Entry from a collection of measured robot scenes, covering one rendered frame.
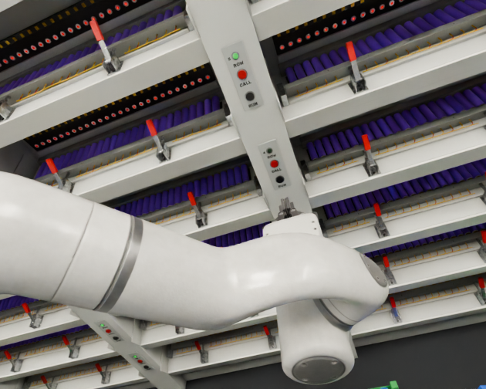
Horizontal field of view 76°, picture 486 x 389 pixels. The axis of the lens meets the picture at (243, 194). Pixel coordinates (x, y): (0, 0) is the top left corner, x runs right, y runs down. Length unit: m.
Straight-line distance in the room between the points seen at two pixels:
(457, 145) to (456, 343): 0.76
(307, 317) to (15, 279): 0.29
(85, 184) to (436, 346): 1.22
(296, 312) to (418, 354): 0.96
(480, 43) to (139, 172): 0.73
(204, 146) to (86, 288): 0.47
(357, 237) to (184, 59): 0.62
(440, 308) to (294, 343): 0.90
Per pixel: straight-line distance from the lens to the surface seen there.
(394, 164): 0.79
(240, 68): 0.62
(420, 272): 1.08
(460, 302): 1.27
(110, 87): 0.68
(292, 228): 0.54
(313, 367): 0.41
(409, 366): 1.32
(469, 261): 1.11
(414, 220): 0.93
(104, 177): 0.81
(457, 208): 0.97
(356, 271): 0.36
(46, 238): 0.27
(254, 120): 0.65
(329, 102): 0.67
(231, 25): 0.61
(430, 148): 0.83
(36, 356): 1.57
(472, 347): 1.37
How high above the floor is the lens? 1.20
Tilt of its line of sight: 31 degrees down
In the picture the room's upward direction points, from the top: 24 degrees counter-clockwise
